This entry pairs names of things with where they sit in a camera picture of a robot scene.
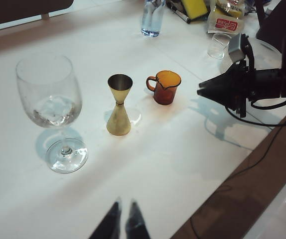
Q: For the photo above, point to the clear wine glass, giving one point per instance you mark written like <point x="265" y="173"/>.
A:
<point x="48" y="99"/>

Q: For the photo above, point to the clear plastic water bottle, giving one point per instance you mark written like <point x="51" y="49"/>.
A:
<point x="153" y="17"/>

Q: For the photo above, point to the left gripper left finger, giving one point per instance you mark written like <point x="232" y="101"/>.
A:
<point x="110" y="224"/>

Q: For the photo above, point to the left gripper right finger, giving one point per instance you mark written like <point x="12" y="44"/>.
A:
<point x="135" y="224"/>

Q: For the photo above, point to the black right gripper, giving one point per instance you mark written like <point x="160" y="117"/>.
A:
<point x="246" y="82"/>

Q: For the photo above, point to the gold double jigger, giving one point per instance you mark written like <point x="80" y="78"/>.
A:
<point x="118" y="122"/>

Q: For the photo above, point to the yellow sponge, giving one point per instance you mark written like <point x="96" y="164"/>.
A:
<point x="195" y="8"/>

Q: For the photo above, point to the amber glass measuring cup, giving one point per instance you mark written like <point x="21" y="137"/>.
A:
<point x="165" y="94"/>

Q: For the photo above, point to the small clear glass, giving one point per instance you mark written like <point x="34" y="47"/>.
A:
<point x="217" y="47"/>

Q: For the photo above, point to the wide brown desk divider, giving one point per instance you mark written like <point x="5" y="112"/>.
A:
<point x="21" y="10"/>

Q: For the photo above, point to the white snack packet red label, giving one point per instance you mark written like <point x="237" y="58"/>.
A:
<point x="227" y="22"/>

